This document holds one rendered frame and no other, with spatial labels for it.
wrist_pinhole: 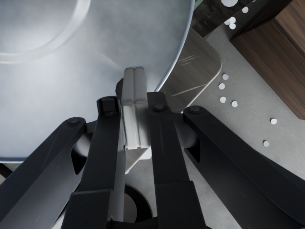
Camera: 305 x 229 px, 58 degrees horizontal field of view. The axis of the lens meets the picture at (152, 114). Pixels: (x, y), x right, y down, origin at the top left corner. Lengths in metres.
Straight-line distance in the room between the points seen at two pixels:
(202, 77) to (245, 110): 0.85
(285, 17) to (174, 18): 0.54
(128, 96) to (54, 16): 0.10
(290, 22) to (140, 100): 0.63
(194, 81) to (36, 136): 0.14
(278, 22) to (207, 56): 0.52
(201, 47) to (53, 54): 0.12
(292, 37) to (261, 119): 0.44
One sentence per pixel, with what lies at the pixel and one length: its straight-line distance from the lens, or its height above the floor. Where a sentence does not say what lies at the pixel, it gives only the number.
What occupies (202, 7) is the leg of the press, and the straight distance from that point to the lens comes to 0.65.
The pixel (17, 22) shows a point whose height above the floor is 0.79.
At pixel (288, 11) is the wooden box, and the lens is 0.76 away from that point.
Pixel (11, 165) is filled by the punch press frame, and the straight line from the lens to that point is 0.42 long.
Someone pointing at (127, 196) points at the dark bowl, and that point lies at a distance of 1.10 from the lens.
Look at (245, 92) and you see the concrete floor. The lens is 1.07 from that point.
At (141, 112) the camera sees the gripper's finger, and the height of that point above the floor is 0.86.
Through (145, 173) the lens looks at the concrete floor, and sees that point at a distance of 1.06.
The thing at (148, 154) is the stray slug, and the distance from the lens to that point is 0.37.
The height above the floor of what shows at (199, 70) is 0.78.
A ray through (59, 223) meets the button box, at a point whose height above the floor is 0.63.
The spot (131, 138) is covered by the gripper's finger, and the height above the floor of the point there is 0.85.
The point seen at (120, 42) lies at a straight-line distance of 0.23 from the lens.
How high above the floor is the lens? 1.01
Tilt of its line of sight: 83 degrees down
